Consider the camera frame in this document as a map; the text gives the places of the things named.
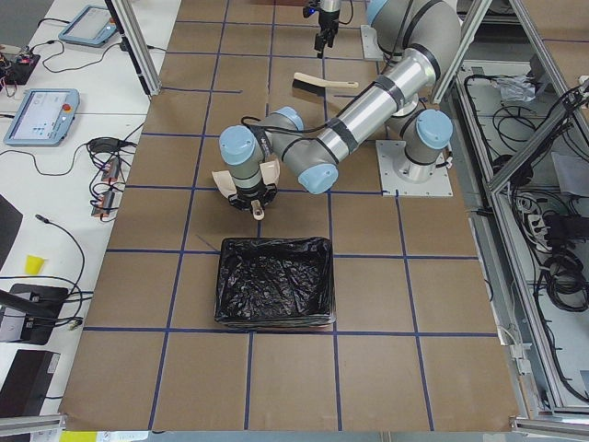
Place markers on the blue teach pendant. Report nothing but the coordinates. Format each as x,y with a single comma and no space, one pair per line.
93,26
43,117

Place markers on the blue teach pendant far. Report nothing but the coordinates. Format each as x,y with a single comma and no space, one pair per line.
93,26

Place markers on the yellow sponge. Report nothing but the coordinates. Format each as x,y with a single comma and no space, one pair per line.
34,264

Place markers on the black bag lined bin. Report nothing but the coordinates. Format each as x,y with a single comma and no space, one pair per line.
267,283

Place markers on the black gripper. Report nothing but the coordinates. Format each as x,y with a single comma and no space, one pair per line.
248,196
328,19

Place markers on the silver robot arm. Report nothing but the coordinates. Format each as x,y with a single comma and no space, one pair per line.
328,5
425,36

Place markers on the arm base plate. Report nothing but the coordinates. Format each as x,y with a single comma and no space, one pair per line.
400,177
371,50

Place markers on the aluminium frame post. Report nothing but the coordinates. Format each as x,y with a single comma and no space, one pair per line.
132,37

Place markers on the beige plastic dustpan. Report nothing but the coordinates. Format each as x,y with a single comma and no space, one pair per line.
270,173

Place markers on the blue teach pendant near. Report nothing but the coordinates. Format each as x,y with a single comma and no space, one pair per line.
43,117

